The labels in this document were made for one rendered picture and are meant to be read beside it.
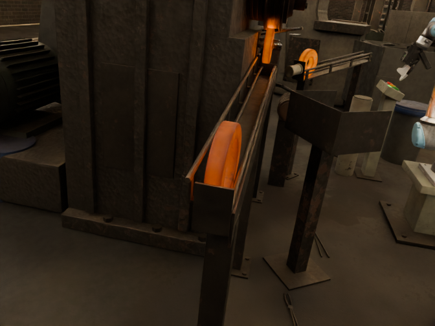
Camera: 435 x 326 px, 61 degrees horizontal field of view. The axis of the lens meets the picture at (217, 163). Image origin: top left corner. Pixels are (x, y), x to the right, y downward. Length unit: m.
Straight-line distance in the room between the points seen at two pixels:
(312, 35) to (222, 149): 3.82
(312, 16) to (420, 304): 3.38
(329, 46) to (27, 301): 3.79
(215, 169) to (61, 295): 0.92
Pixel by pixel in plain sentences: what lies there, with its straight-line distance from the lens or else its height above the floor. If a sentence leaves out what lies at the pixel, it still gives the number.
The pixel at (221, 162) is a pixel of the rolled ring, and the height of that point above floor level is 0.71.
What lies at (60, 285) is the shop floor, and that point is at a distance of 1.50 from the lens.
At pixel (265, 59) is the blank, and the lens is 1.74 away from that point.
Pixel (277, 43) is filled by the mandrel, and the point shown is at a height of 0.83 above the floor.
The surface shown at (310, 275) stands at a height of 0.01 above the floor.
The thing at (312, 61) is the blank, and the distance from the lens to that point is 2.27.
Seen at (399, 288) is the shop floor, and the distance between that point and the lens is 1.73.
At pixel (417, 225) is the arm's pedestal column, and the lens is 2.11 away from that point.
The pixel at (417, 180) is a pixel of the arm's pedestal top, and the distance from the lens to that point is 2.00.
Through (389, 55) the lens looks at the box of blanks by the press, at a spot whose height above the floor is 0.67.
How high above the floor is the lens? 0.98
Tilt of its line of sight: 24 degrees down
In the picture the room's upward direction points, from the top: 6 degrees clockwise
